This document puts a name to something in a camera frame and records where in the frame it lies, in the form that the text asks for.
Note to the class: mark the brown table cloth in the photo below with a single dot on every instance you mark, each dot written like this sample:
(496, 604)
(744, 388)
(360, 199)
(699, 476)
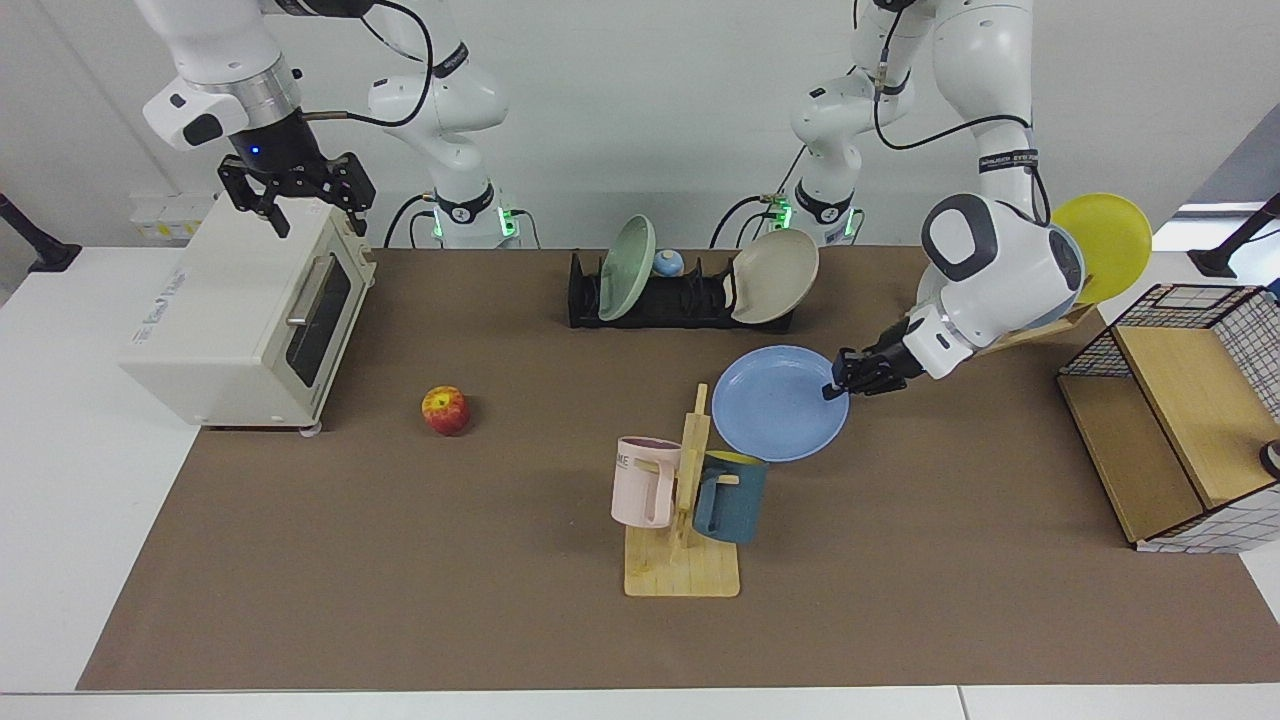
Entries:
(400, 550)

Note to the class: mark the green plate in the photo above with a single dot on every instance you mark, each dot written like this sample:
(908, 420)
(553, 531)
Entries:
(625, 270)

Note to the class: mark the light blue plate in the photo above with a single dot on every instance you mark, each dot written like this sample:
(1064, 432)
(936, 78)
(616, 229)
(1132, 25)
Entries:
(1080, 275)

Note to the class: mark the red yellow apple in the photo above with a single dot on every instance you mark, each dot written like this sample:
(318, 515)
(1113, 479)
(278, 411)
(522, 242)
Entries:
(445, 412)

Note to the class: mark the beige plate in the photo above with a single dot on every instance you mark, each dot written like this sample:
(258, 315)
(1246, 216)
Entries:
(775, 275)

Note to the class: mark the black dish rack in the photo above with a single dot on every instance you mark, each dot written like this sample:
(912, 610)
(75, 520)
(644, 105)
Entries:
(660, 305)

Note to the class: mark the pale toaster oven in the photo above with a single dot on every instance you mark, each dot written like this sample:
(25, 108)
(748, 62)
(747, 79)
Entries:
(220, 320)

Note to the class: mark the small blue round thing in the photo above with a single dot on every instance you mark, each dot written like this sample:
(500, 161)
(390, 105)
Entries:
(668, 264)

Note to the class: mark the yellow plate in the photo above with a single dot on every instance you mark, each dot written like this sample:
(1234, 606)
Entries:
(1105, 245)

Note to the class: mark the dark teal cup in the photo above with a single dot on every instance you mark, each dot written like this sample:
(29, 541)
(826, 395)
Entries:
(735, 505)

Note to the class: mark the black stand leg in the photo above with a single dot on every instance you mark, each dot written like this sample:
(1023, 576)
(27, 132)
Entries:
(40, 255)
(1225, 262)

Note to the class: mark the pink cup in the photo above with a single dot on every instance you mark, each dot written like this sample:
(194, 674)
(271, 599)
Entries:
(635, 490)

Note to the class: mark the white wall socket box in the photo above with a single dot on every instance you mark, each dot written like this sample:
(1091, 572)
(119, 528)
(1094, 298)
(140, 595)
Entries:
(165, 215)

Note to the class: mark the wooden plate rack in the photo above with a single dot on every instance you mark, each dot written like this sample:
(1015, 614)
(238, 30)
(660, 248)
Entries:
(1050, 325)

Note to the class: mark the wooden cup stand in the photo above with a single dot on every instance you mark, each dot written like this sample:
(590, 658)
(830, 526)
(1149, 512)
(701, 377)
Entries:
(680, 575)

